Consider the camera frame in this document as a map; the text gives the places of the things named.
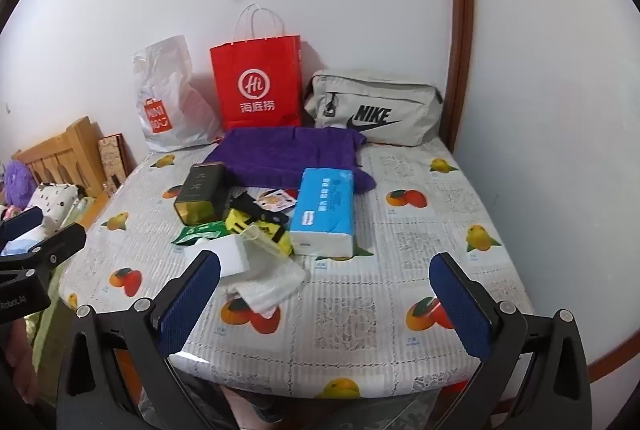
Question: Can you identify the grey waist bag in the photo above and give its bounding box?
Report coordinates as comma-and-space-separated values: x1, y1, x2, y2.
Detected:
303, 69, 444, 147

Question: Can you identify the green wipes packet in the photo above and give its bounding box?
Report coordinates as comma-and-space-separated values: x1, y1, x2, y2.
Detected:
171, 220, 230, 246

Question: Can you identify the person's left hand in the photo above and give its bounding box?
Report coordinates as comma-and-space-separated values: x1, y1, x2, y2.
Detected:
9, 325, 40, 403

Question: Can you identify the pile of colourful clothes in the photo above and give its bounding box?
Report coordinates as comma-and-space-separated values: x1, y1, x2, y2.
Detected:
0, 205, 56, 258

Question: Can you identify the white plastic shopping bag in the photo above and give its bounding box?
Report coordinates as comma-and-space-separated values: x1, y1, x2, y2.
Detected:
132, 35, 223, 153

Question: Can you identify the purple plush toy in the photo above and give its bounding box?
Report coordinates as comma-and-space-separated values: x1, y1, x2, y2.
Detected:
2, 160, 38, 209

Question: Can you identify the blue tissue pack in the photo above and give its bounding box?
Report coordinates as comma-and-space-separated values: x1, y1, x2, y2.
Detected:
289, 168, 357, 258

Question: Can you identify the wooden bed headboard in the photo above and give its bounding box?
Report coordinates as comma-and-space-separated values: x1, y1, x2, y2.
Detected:
12, 116, 113, 231

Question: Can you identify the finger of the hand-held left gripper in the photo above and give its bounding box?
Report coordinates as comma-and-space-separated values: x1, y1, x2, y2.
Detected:
0, 206, 45, 245
0, 223, 87, 273

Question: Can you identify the yellow mesh pouch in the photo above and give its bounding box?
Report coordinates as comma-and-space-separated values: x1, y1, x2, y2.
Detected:
223, 195, 292, 257

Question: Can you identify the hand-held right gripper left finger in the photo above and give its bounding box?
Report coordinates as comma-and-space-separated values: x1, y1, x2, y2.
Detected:
56, 249, 222, 430

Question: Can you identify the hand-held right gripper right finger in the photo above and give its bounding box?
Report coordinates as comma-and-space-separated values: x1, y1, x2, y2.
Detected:
429, 252, 593, 430

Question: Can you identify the white fluffy cloth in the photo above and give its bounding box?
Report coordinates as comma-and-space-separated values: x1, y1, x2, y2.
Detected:
227, 250, 307, 315

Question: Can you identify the brown wooden door frame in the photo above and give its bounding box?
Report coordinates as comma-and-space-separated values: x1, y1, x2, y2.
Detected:
446, 0, 475, 152

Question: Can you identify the fruit print pouch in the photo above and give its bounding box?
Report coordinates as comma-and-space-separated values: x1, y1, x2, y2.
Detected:
254, 189, 299, 214

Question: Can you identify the white sponge block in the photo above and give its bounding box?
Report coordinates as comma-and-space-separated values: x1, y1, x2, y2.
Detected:
184, 235, 251, 278

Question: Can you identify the red paper bag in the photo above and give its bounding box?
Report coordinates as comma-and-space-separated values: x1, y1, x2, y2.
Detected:
209, 3, 303, 132

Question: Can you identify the light green bed sheet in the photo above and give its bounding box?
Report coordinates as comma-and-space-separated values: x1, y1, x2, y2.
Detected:
25, 195, 101, 361

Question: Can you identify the fruit print tablecloth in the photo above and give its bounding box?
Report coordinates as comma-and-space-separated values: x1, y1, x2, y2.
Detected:
59, 140, 536, 398

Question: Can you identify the purple towel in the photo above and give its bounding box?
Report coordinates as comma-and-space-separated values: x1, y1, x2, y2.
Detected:
204, 126, 377, 195

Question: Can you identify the dark tea tin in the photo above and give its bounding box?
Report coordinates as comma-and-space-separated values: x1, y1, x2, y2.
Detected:
173, 163, 233, 226

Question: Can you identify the white dotted pillow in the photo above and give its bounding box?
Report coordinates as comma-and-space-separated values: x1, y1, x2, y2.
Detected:
27, 183, 83, 231

